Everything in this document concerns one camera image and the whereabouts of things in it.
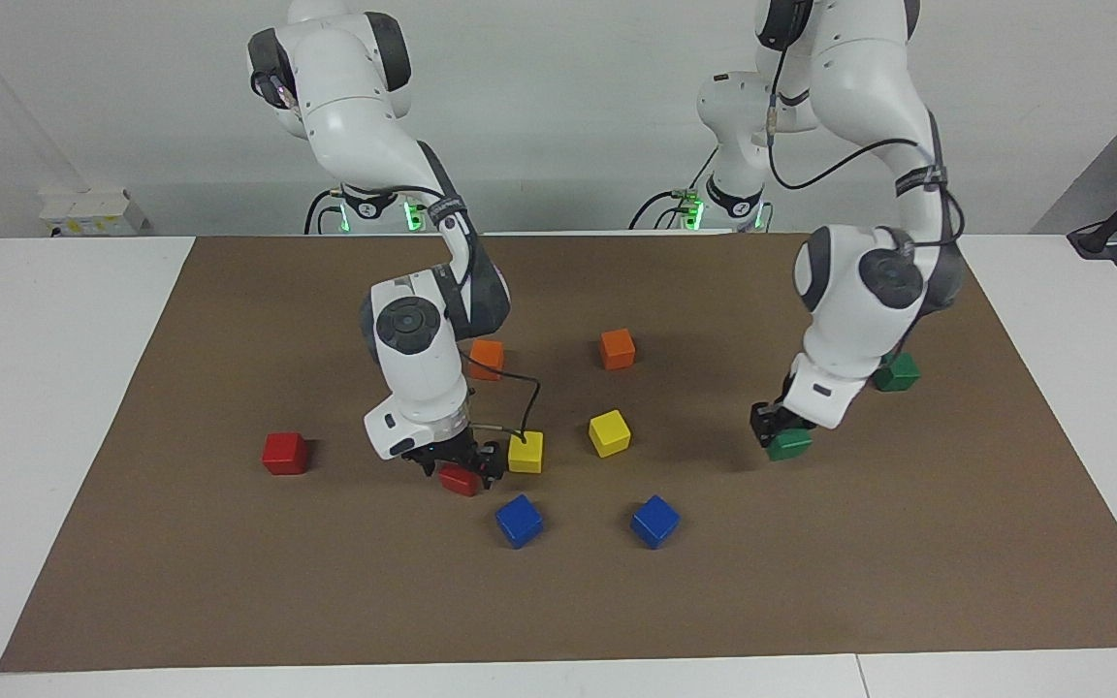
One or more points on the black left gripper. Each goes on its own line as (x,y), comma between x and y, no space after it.
(791,415)

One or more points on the brown paper mat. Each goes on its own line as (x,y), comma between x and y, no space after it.
(229,582)

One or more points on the green wooden block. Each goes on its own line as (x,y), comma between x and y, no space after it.
(793,446)
(900,374)

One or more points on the yellow wooden block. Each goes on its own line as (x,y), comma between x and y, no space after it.
(609,432)
(526,454)

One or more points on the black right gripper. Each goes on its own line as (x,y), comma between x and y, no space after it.
(457,451)

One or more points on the red wooden block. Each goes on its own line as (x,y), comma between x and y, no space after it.
(284,453)
(460,482)

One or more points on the orange wooden block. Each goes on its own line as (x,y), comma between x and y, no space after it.
(617,349)
(491,357)

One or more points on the white box with labels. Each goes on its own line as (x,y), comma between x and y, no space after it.
(93,208)

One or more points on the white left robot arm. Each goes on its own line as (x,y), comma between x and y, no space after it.
(849,291)

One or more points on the blue wooden block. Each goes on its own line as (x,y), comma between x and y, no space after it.
(654,521)
(519,521)

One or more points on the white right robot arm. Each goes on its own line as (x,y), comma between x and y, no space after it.
(355,116)

